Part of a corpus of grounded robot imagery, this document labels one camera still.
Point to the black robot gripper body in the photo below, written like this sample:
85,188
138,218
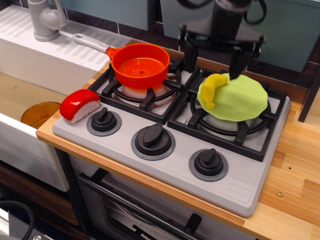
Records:
224,25

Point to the black middle stove knob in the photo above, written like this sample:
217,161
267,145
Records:
153,143

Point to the black left burner grate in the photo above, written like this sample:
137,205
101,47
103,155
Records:
156,103

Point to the light green toy plate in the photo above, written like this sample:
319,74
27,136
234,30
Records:
238,100

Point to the orange toy saucepan grey handle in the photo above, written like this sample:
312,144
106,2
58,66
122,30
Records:
137,65

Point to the black stove knob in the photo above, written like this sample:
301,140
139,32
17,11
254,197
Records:
208,165
153,143
104,123

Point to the grey toy oven door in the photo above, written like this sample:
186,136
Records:
127,211

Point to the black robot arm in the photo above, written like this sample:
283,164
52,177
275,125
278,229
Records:
223,31

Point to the black left stove knob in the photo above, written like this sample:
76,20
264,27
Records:
104,123

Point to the yellow toy banana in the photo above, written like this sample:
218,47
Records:
209,86

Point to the white toy sink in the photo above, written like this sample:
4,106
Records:
33,72

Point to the grey toy stove top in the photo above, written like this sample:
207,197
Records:
238,191

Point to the black burner grate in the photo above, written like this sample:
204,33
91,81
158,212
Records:
256,138
156,103

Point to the black right burner grate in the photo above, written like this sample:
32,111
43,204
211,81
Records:
256,138

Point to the black right stove knob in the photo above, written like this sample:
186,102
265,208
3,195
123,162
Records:
208,165

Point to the red white toy sushi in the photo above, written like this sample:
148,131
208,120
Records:
79,104

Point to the grey toy faucet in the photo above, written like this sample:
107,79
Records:
46,22

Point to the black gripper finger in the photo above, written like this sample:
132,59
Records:
240,60
190,56

